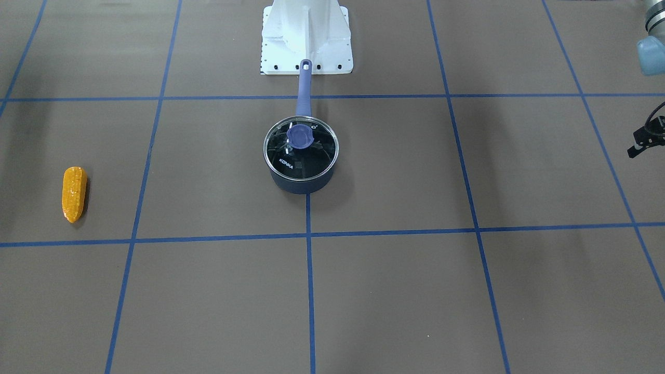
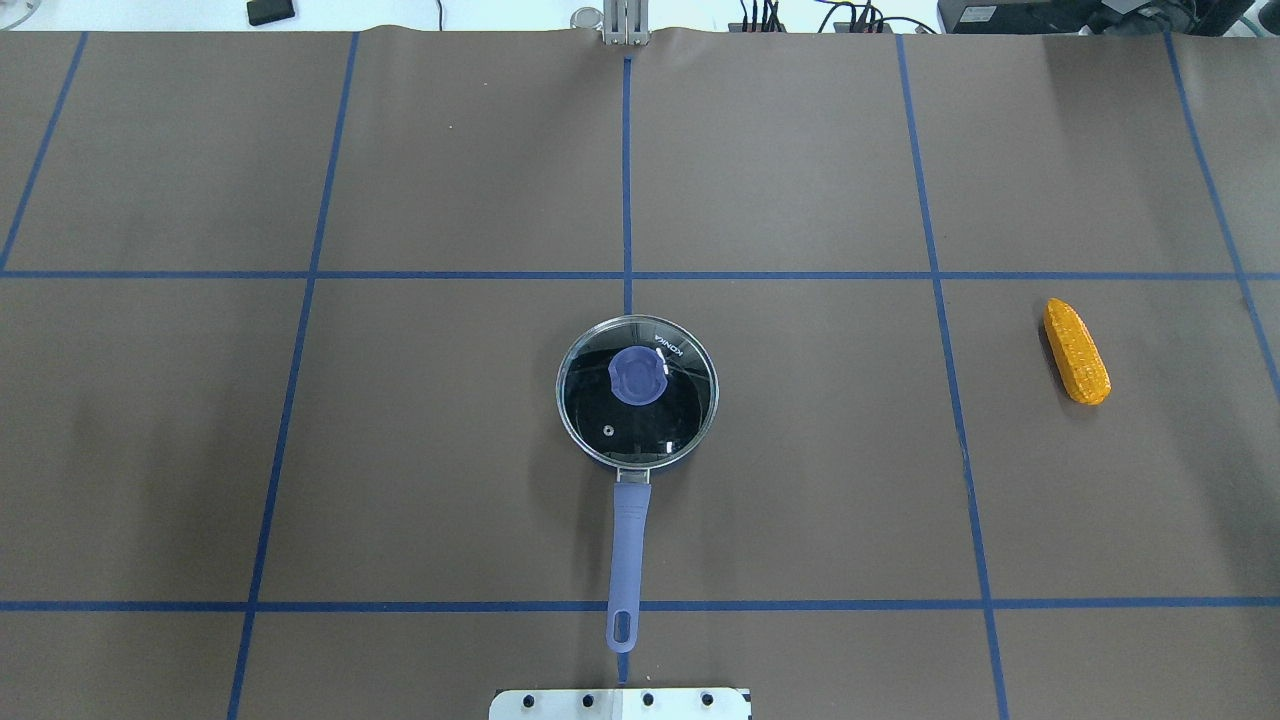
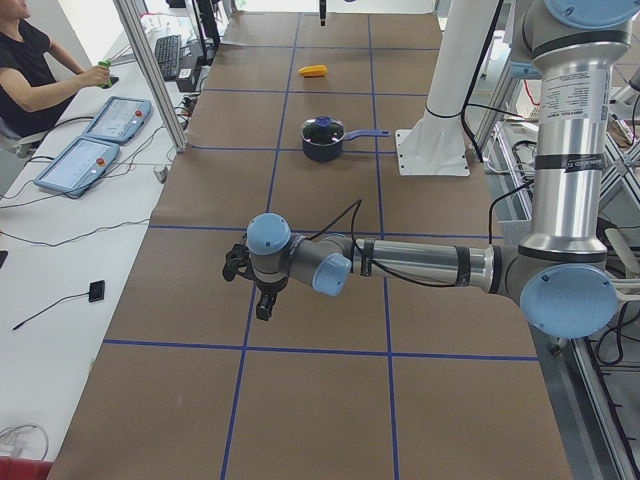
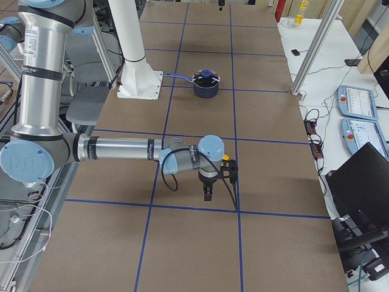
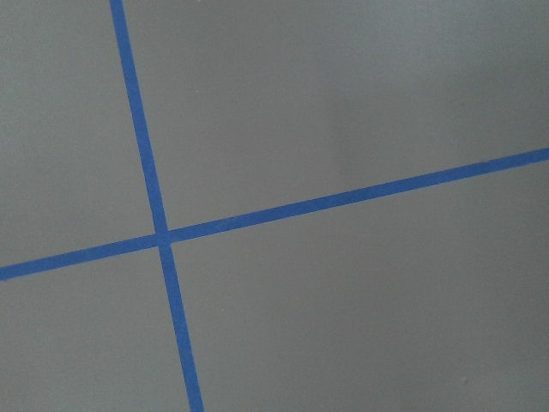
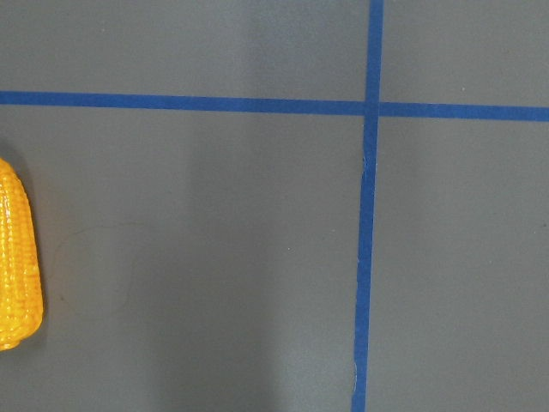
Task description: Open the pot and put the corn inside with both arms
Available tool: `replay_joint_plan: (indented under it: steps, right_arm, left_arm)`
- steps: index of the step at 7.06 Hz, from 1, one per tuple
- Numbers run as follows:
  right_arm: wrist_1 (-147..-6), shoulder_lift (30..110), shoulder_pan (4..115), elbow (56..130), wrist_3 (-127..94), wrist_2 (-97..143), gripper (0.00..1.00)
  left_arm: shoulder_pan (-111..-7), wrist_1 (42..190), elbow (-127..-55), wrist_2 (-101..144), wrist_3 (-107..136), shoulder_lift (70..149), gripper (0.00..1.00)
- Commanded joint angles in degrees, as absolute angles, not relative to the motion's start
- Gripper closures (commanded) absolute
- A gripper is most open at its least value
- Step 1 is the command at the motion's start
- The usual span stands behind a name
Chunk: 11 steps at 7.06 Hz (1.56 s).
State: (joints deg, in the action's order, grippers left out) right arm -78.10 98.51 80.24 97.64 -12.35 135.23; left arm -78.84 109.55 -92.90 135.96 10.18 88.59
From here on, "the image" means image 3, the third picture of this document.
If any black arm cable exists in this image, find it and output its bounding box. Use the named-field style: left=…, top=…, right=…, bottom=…
left=304, top=198, right=535, bottom=288

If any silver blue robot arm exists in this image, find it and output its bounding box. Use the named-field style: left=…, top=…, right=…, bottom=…
left=240, top=1, right=639, bottom=339

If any far blue teach pendant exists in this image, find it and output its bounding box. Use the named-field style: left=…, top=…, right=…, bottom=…
left=83, top=96, right=152, bottom=145

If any brown paper table mat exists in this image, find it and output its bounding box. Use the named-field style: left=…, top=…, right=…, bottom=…
left=51, top=13, right=571, bottom=479

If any black computer keyboard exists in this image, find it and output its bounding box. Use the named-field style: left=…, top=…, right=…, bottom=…
left=154, top=35, right=182, bottom=81

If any aluminium frame post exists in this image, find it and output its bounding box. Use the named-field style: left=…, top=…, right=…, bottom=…
left=113, top=0, right=188, bottom=153

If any near blue teach pendant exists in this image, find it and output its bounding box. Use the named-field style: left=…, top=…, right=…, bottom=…
left=34, top=136, right=120, bottom=198

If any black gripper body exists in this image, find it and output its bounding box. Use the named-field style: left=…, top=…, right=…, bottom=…
left=255, top=280, right=287, bottom=299

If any yellow toy corn cob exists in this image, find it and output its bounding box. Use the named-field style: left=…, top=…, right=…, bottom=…
left=298, top=64, right=328, bottom=78

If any small black square pad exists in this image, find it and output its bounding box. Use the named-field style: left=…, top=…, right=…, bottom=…
left=88, top=280, right=106, bottom=303

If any dark blue saucepan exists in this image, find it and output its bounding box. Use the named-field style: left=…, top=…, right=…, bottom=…
left=300, top=116, right=391, bottom=162

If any glass lid with blue knob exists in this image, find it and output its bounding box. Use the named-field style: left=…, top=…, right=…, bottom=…
left=301, top=116, right=346, bottom=146

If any blue teach pendant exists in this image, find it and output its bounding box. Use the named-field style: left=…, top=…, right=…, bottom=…
left=34, top=136, right=120, bottom=198
left=83, top=96, right=152, bottom=145

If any seated person in black shirt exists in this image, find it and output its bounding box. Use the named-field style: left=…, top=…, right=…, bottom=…
left=1, top=1, right=111, bottom=137

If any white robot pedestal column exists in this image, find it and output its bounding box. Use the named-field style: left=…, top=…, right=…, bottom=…
left=395, top=0, right=502, bottom=176

